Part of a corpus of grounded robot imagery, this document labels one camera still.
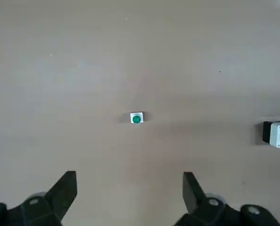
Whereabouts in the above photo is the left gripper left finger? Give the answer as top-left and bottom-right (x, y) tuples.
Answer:
(0, 170), (78, 226)

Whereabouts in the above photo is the grey control box with buttons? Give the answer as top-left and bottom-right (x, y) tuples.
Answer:
(262, 120), (280, 149)

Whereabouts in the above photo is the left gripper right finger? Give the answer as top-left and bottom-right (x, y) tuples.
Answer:
(172, 171), (280, 226)

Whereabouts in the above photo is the green button switch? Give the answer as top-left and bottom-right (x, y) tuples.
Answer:
(129, 111), (144, 125)

